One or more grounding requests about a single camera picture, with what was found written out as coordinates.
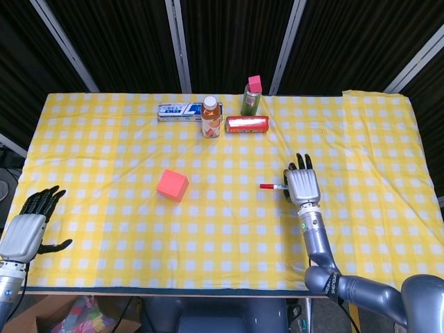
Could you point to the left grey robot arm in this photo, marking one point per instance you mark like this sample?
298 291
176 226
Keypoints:
7 289

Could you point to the orange tea bottle white cap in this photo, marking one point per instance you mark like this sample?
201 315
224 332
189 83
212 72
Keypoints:
211 121

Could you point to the black pleated curtain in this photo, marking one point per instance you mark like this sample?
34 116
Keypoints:
121 41

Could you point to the small pink foam cube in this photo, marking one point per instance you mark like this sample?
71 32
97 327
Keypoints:
255 85

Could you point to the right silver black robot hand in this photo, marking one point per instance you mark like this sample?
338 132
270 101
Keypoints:
303 185

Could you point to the red capped white marker pen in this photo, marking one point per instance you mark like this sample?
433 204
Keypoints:
268 186

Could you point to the brown cardboard box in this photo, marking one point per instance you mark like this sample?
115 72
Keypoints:
41 319

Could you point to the green drink can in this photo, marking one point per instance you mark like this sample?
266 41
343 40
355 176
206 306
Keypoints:
250 104

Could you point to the white frame post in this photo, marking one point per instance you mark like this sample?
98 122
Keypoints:
412 60
66 48
180 52
286 52

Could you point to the red drink can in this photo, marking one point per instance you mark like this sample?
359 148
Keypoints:
248 125

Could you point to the yellow white checkered tablecloth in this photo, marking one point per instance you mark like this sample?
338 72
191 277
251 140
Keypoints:
138 236

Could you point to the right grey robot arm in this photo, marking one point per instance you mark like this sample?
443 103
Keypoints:
317 239

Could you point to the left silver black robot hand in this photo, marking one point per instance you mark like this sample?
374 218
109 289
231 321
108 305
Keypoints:
22 237

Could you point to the pile of colourful blocks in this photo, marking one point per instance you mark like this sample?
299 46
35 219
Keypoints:
86 317

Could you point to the blue white carton box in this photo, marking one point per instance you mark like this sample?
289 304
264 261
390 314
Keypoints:
177 111

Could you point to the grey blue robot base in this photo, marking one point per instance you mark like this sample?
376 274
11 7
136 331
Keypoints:
215 315

